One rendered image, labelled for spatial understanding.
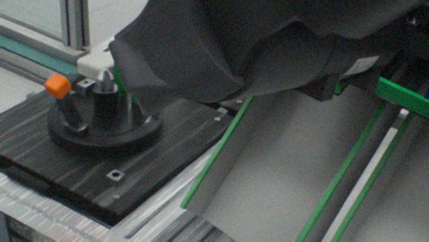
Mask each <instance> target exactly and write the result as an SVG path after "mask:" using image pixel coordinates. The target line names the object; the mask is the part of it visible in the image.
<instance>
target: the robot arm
mask: <svg viewBox="0 0 429 242"><path fill-rule="evenodd" d="M428 1H429V0H148V2H147V4H146V6H145V8H144V9H143V10H142V11H141V13H140V14H139V16H138V17H137V18H136V19H135V20H133V21H131V23H130V24H128V25H127V26H126V27H125V28H124V29H121V30H120V31H119V32H117V34H116V35H115V36H114V40H112V41H110V42H109V44H108V48H109V51H110V55H112V57H113V60H114V63H115V65H116V69H117V71H118V74H119V76H120V79H121V81H122V82H123V86H124V88H125V91H126V92H127V93H129V94H131V95H133V96H134V97H135V98H136V100H137V102H138V104H139V108H140V110H141V113H142V114H143V115H144V116H150V115H152V114H156V113H157V112H159V111H160V110H163V109H165V107H167V106H168V105H170V104H171V103H174V102H175V101H177V100H179V99H184V100H191V101H195V102H202V103H214V102H217V103H219V102H224V101H230V100H238V99H243V98H247V97H251V96H255V95H260V94H265V93H272V92H277V91H281V90H289V89H294V90H297V91H299V92H301V93H303V94H306V95H308V96H309V97H311V98H313V99H314V100H318V101H319V102H323V101H327V100H332V97H333V94H334V92H335V88H336V84H337V80H342V81H344V82H346V83H350V84H351V85H353V86H354V87H356V88H359V89H361V90H364V91H369V90H375V89H376V87H377V84H378V79H379V77H380V76H381V73H382V69H383V67H384V64H388V63H389V61H391V60H392V58H393V57H394V56H395V54H396V53H397V51H398V49H401V50H403V51H407V52H409V53H411V54H414V55H415V56H417V57H420V58H424V59H425V60H428V64H429V31H425V30H423V29H420V28H416V27H415V26H412V25H408V24H407V17H408V21H413V20H414V19H415V24H416V25H419V24H420V23H421V21H423V28H426V27H427V26H428V25H429V6H428V5H424V4H425V3H427V2H428Z"/></svg>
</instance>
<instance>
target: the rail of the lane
mask: <svg viewBox="0 0 429 242"><path fill-rule="evenodd" d="M51 198H52V193H51V186H50V185H49V184H46V182H44V181H42V180H40V179H38V178H35V177H33V176H31V175H29V174H26V173H25V172H23V171H22V170H21V169H19V168H16V167H14V166H11V167H10V168H8V169H7V175H3V174H2V173H1V172H0V212H2V213H3V214H4V216H5V219H7V225H8V233H9V238H10V242H133V241H131V240H128V239H126V238H125V237H123V236H121V235H119V234H118V233H116V232H114V231H111V230H109V229H107V228H105V227H103V225H102V224H98V223H97V222H95V221H92V220H91V219H88V218H86V217H84V216H83V215H82V214H80V213H77V212H76V211H73V210H71V209H69V208H67V207H65V206H63V205H62V204H61V203H59V202H56V201H54V200H52V199H51Z"/></svg>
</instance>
